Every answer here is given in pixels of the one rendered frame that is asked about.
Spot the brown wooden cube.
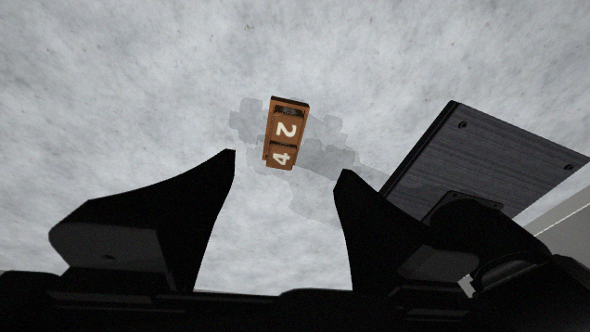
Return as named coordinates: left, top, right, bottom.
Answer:
left=265, top=140, right=297, bottom=171
left=270, top=105, right=304, bottom=146

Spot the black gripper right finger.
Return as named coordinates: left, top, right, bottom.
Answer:
left=333, top=169, right=480, bottom=316

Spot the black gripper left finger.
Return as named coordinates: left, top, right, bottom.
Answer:
left=46, top=148, right=236, bottom=303

